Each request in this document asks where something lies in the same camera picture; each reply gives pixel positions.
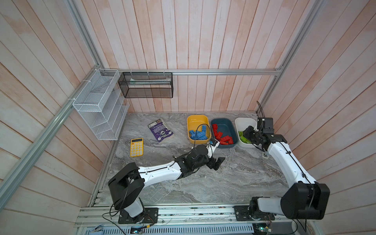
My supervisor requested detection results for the white plastic bin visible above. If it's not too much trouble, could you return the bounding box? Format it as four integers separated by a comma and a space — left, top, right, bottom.
235, 117, 257, 148

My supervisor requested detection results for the red lego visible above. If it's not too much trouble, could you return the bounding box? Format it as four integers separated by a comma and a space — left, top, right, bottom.
212, 124, 218, 132

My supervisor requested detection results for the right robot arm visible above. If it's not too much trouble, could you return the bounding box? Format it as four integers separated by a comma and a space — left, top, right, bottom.
243, 117, 330, 220

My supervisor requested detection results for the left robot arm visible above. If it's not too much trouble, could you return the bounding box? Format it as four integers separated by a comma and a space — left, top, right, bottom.
108, 138, 225, 218

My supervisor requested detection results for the black mesh basket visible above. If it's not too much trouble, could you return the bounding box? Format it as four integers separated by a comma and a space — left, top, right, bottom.
118, 71, 174, 99

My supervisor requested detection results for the white wire shelf rack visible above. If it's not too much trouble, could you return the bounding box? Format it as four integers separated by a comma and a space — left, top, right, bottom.
73, 69, 129, 141

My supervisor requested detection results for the yellow calculator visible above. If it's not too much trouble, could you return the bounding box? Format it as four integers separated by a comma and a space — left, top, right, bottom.
130, 138, 144, 157

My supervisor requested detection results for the yellow plastic bin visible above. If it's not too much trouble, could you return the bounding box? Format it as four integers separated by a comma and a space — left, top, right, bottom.
187, 115, 211, 145

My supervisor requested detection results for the teal plastic bin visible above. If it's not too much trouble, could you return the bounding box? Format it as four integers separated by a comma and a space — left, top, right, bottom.
211, 118, 238, 148

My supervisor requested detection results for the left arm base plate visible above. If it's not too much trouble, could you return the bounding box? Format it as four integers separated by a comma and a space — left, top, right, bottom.
118, 208, 159, 224

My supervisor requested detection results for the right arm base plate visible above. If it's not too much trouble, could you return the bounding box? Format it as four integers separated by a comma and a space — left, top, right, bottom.
234, 206, 275, 221

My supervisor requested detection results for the purple paperback book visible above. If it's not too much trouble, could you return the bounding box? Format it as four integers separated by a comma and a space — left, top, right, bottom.
148, 118, 174, 144

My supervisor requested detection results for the green lego brick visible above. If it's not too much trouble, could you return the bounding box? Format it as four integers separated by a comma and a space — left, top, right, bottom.
240, 137, 252, 144
239, 131, 246, 141

